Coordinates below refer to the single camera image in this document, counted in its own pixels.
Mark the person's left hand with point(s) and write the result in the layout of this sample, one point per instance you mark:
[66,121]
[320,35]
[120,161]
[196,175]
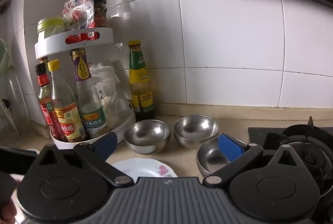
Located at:
[6,213]

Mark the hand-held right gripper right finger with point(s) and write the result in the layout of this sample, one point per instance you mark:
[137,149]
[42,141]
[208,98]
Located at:
[230,147]

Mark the green and yellow label bottle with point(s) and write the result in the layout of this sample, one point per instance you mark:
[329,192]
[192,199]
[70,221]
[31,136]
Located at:
[139,75]

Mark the red label sauce bottle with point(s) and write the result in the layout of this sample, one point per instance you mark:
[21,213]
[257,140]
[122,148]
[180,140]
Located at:
[43,78]

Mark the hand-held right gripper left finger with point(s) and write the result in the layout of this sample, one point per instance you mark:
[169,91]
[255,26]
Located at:
[104,145]

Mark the white round tray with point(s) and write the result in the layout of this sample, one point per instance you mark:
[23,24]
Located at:
[104,35]

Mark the black burner grate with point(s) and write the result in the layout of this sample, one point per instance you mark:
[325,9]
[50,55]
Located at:
[312,132]

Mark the glass jar with green lid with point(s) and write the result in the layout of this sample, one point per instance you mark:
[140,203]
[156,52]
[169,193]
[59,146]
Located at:
[49,24]

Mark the stainless steel bowl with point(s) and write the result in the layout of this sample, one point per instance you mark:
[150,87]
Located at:
[212,159]
[147,135]
[196,130]

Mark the clear bag of white powder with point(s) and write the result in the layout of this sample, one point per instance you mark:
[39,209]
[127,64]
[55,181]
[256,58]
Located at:
[109,88]

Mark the yellow cap vinegar bottle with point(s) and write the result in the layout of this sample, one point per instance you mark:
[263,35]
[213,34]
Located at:
[69,119]

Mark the dark jar with red label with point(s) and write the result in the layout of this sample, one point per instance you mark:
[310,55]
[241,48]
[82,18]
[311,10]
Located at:
[100,13]

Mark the black gas stove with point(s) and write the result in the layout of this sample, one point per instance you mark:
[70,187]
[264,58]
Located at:
[262,135]

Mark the red and white snack packet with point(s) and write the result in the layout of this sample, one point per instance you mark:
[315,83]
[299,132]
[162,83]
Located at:
[78,10]

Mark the green-label sauce bottle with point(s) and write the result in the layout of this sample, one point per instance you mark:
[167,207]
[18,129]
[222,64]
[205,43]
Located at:
[83,67]

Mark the white floral plate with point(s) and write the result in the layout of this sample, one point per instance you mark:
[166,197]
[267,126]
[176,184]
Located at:
[140,168]

